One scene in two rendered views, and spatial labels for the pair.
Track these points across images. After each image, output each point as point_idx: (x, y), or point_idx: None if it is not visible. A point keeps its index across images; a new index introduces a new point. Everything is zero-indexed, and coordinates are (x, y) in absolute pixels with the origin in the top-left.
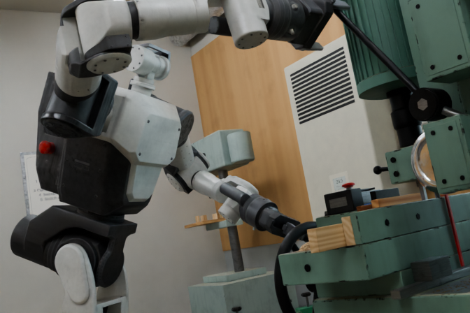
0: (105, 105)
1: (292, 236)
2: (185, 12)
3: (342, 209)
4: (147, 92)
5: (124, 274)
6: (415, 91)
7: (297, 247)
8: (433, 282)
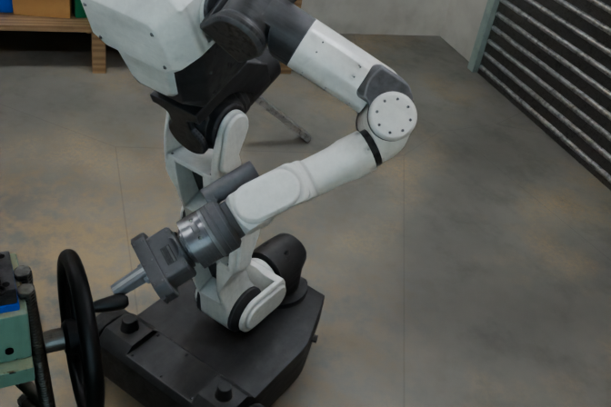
0: None
1: (61, 253)
2: None
3: None
4: None
5: (212, 158)
6: None
7: (65, 272)
8: None
